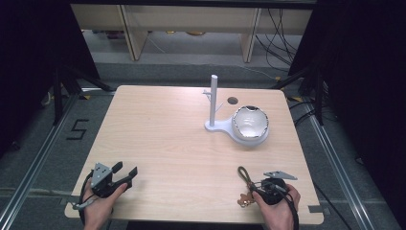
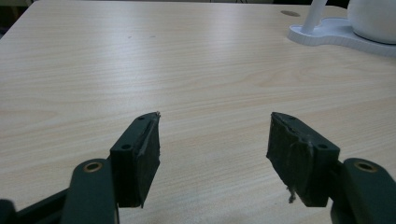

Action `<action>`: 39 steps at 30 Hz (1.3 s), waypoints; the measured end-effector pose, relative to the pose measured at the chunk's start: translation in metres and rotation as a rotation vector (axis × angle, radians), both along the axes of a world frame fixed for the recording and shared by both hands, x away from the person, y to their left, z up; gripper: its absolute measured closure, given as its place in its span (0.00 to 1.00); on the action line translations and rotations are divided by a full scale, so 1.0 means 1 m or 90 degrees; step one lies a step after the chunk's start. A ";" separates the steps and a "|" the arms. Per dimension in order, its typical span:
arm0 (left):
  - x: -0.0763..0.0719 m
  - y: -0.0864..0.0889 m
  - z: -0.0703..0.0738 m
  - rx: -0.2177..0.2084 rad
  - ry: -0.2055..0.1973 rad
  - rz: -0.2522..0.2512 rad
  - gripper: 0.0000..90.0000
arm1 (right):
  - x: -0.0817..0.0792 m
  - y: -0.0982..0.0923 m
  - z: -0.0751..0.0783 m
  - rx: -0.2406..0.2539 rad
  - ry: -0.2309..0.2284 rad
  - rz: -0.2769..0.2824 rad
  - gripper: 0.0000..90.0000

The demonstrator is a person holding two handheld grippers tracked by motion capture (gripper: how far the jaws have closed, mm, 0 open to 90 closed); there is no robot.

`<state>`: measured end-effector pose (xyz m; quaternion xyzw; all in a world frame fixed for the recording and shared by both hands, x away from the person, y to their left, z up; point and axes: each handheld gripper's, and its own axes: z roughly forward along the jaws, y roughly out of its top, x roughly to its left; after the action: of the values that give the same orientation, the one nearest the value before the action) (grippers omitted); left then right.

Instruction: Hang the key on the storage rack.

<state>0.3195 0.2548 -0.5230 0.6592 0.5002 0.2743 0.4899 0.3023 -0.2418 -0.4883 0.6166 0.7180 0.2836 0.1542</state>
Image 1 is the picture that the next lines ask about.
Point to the light wooden shelf unit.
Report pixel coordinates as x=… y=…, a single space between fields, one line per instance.
x=191 y=17

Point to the white bowl with silver rim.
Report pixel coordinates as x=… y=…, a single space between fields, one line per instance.
x=251 y=123

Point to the grey tape patch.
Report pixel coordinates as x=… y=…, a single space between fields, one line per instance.
x=315 y=209

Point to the black metal stand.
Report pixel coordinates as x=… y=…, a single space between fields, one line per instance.
x=319 y=96
x=58 y=96

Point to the dark curtain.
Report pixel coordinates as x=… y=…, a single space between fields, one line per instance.
x=367 y=80
x=32 y=64

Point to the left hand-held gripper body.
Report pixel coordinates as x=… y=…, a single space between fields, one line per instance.
x=102 y=185

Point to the person's left hand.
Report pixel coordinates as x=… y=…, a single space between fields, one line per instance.
x=99 y=209

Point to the aluminium floor rail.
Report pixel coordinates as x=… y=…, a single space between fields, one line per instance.
x=335 y=166
x=35 y=163

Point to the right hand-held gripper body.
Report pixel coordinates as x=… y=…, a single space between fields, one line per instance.
x=273 y=191

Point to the white hook stand with pole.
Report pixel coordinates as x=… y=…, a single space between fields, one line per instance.
x=213 y=99

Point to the person's right hand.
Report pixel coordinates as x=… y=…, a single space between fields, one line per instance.
x=278 y=214

